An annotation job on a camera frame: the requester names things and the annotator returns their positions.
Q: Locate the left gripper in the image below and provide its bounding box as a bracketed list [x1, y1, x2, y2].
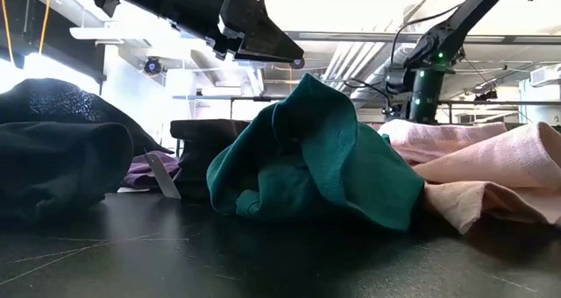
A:
[164, 0, 306, 66]

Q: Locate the dark grey towel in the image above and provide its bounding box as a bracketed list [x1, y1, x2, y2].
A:
[169, 118, 252, 201]

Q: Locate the teal green towel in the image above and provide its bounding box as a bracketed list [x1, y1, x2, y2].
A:
[206, 73, 425, 232]

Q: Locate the purple towel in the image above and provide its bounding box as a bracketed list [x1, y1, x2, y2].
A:
[121, 151, 181, 190]

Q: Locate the black towel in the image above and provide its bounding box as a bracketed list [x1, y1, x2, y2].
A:
[0, 77, 174, 224]

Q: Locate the pink towel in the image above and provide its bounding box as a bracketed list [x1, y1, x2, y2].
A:
[377, 118, 561, 236]

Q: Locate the white ceiling unit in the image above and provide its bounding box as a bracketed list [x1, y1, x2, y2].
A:
[529, 63, 561, 88]

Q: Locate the yellow cable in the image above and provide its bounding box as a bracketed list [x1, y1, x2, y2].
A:
[0, 0, 53, 67]

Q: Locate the black metal rail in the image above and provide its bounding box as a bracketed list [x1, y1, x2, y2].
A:
[229, 96, 561, 124]

